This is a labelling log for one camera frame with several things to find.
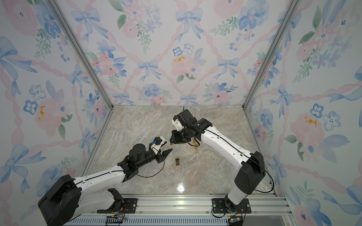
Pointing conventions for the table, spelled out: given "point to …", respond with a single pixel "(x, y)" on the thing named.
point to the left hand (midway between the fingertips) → (169, 145)
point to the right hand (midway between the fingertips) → (172, 140)
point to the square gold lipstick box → (177, 159)
